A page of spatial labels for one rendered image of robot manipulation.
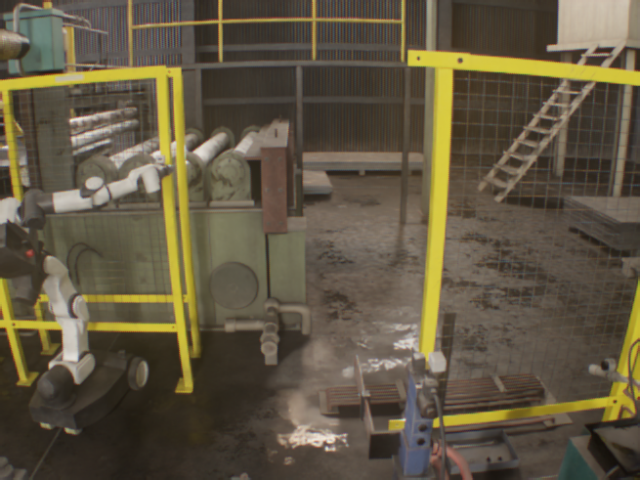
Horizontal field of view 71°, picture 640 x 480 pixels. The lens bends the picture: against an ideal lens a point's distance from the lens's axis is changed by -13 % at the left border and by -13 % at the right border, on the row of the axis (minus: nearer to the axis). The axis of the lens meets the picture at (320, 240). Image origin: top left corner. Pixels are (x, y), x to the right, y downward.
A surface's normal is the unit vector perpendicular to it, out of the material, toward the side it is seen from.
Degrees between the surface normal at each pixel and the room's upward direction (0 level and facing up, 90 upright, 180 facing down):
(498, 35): 90
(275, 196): 90
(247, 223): 90
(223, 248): 90
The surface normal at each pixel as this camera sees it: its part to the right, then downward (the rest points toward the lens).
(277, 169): 0.05, 0.31
